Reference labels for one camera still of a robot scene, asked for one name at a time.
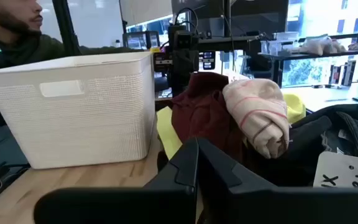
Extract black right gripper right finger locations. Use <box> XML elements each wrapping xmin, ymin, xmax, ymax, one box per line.
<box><xmin>197</xmin><ymin>138</ymin><xmax>358</xmax><ymax>224</ymax></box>

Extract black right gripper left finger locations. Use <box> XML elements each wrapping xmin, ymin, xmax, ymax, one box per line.
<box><xmin>33</xmin><ymin>138</ymin><xmax>199</xmax><ymax>224</ymax></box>

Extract yellow garment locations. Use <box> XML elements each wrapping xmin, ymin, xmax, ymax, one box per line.
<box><xmin>156</xmin><ymin>93</ymin><xmax>306</xmax><ymax>161</ymax></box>

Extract black garment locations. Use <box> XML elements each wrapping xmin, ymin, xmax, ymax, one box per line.
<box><xmin>244</xmin><ymin>103</ymin><xmax>358</xmax><ymax>187</ymax></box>

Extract cream garment with pink stripes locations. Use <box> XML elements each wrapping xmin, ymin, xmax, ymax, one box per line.
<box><xmin>222</xmin><ymin>78</ymin><xmax>291</xmax><ymax>159</ymax></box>

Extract white handwritten paper tag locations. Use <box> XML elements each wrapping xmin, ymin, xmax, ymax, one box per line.
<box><xmin>313</xmin><ymin>151</ymin><xmax>358</xmax><ymax>189</ymax></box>

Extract maroon garment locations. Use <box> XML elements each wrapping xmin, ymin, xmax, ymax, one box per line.
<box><xmin>170</xmin><ymin>72</ymin><xmax>248</xmax><ymax>162</ymax></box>

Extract white woven plastic basket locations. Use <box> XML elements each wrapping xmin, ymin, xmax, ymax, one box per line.
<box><xmin>0</xmin><ymin>51</ymin><xmax>157</xmax><ymax>170</ymax></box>

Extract clear plastic boxes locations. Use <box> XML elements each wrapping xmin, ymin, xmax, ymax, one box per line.
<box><xmin>260</xmin><ymin>30</ymin><xmax>300</xmax><ymax>56</ymax></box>

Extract beige cloth bundle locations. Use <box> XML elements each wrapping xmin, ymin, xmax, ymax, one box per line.
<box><xmin>299</xmin><ymin>34</ymin><xmax>348</xmax><ymax>57</ymax></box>

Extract black monitor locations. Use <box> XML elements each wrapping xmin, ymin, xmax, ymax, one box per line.
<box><xmin>171</xmin><ymin>0</ymin><xmax>289</xmax><ymax>40</ymax></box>

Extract person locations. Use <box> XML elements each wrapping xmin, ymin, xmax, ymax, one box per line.
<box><xmin>0</xmin><ymin>0</ymin><xmax>142</xmax><ymax>166</ymax></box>

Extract black frame post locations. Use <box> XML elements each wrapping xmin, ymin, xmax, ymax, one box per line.
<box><xmin>52</xmin><ymin>0</ymin><xmax>82</xmax><ymax>57</ymax></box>

